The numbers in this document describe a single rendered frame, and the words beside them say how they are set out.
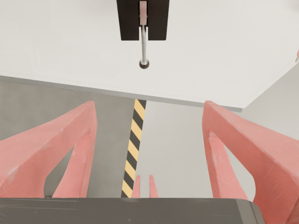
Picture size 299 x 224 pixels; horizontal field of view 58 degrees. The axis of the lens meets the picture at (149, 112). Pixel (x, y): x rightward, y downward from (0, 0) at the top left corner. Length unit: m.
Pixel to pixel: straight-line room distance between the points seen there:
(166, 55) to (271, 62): 0.17
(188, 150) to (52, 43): 1.22
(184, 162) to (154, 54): 1.18
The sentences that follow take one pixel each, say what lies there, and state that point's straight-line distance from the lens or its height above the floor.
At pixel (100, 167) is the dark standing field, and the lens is 1.46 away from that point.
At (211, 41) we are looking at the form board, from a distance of 0.40.
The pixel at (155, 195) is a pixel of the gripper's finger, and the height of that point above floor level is 1.14.
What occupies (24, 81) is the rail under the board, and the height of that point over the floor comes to 0.87.
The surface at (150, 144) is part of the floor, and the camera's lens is 1.46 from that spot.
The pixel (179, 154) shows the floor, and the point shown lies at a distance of 1.52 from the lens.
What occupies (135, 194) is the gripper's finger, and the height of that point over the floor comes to 1.13.
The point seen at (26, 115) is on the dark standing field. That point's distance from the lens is 1.41.
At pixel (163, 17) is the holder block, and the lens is 0.24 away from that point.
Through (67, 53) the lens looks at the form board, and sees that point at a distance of 0.42.
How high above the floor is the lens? 1.36
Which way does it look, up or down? 74 degrees down
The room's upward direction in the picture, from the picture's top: 129 degrees clockwise
